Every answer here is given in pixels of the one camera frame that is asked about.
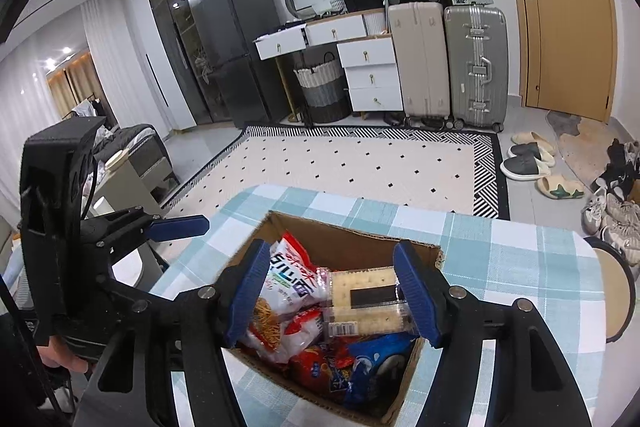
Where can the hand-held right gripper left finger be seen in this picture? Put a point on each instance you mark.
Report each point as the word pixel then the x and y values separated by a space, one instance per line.
pixel 245 297

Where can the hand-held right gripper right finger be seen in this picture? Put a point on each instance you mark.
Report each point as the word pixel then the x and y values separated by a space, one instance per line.
pixel 417 297

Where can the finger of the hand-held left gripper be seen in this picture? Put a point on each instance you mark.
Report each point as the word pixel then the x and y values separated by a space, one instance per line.
pixel 175 222
pixel 170 234

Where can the clear cracker pack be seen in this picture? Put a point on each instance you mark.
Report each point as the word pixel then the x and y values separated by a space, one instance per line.
pixel 365 297

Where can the white flag print snack packet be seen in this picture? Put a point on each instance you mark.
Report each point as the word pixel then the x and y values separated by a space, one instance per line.
pixel 295 272

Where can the white red edged snack packet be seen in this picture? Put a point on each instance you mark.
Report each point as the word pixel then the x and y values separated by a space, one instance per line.
pixel 305 327

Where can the blue cookie packet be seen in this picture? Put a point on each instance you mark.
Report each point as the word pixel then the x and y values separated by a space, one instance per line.
pixel 380 367

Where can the brown cardboard box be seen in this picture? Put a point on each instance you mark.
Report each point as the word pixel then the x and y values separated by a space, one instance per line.
pixel 350 247

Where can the red chips packet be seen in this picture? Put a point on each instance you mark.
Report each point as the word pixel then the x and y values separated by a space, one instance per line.
pixel 325 367

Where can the person's left hand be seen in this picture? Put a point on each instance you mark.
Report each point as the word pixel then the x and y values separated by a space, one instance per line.
pixel 60 357

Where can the small side table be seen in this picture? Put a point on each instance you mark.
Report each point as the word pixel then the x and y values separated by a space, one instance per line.
pixel 145 177

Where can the dark grey sofa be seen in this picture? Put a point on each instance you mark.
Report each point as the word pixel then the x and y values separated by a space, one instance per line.
pixel 140 142

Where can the brown curtain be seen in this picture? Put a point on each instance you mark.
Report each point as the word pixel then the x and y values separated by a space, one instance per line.
pixel 75 87

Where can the white sheer curtain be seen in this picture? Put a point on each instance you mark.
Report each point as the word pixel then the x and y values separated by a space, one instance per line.
pixel 110 67

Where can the white wardrobe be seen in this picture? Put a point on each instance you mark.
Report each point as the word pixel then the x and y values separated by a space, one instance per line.
pixel 150 67

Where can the dark grey slipper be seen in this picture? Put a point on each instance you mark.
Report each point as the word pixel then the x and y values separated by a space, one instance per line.
pixel 520 168

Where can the beige green slipper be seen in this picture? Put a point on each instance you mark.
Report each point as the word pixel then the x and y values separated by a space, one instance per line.
pixel 560 187

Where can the dark grey refrigerator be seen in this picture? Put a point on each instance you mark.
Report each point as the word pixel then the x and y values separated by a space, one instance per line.
pixel 235 47

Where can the glass door cabinet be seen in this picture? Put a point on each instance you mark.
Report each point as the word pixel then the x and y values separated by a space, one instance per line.
pixel 170 32

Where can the round wooden stool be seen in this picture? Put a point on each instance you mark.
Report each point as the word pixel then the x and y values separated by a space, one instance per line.
pixel 607 292

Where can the woven laundry basket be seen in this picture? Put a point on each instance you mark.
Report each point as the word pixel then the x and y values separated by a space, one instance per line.
pixel 322 92

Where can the pile of white sneakers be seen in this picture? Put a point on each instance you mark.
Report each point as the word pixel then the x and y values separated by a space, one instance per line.
pixel 617 207

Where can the irregular door mat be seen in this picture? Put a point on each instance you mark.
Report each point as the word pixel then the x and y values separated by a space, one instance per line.
pixel 580 142

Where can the white drawer unit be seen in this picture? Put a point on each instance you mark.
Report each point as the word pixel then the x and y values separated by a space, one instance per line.
pixel 372 77

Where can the beige suitcase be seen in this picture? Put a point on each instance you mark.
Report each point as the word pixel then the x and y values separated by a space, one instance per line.
pixel 420 62

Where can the silver suitcase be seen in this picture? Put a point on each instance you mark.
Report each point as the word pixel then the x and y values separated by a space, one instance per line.
pixel 475 67

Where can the white desk with drawers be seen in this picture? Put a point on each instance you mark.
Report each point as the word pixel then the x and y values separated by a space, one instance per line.
pixel 330 29

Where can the white slatted basket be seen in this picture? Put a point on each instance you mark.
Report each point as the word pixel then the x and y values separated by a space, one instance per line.
pixel 332 6

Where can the wooden door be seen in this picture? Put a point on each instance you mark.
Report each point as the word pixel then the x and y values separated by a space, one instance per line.
pixel 565 32

